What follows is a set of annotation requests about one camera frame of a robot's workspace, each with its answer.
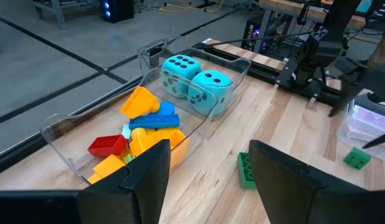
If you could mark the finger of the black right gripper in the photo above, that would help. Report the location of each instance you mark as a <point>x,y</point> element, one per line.
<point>379,140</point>
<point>345,96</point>

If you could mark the teal foam die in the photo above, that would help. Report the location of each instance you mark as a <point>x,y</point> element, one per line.
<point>180,74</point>

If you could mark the teal green toy block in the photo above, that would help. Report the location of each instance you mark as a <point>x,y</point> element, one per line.
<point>211,93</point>

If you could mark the small blue toy block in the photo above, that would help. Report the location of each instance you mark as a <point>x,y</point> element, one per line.
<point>166,109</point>

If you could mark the grey metal table legs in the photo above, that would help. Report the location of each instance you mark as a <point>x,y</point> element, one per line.
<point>57,12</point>

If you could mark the tall clear plastic bin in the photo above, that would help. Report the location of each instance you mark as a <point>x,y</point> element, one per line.
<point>239,67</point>

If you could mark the distant wooden table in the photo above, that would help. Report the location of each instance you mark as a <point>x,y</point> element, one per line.
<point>292,7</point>

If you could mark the large yellow toy block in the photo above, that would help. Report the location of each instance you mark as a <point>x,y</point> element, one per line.
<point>141,141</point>
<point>179,147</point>

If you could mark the black computer purple lights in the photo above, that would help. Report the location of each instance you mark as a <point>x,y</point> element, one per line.
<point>254,32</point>

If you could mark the yellow and orange toy brick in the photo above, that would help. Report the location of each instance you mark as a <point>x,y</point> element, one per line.
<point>108,166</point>

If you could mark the dark green toy brick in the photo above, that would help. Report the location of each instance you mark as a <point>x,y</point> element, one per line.
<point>245,169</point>

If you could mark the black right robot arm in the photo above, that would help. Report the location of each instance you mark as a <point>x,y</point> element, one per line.
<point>320,46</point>

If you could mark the long blue brick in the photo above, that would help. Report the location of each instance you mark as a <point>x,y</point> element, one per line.
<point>154,121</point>

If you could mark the red toy brick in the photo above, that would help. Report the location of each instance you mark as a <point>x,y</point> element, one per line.
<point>106,145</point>

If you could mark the frosted clear plastic bin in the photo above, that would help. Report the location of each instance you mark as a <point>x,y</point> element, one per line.
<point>351,140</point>

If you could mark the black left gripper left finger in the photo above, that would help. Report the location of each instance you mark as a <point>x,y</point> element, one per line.
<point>117,202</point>

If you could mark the black computer tower blue lights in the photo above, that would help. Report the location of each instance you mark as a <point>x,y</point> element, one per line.
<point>117,9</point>

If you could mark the tiny green toy brick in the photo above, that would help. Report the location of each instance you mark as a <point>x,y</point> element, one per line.
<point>357,158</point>

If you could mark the wide clear plastic bin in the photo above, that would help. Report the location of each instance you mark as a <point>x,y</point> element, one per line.
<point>71,137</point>

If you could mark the small mint toy piece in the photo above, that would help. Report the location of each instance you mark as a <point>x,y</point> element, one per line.
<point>126,131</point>

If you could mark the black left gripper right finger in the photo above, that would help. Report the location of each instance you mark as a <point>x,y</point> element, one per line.
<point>304,196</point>

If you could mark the person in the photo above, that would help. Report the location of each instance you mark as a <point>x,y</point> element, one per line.
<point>382,49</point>

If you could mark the lime green toy brick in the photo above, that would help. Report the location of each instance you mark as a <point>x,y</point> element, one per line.
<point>128,158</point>

